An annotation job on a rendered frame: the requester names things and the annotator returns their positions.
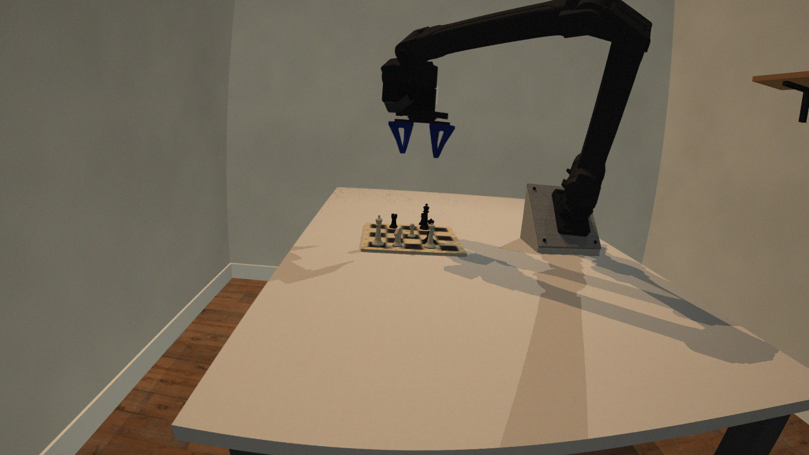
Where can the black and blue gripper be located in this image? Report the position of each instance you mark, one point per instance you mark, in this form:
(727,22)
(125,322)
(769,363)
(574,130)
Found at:
(422,117)

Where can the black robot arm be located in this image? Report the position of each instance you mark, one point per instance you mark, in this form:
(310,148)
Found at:
(611,20)

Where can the black and cream chessboard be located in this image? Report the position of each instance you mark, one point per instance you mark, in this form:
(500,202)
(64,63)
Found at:
(446,241)

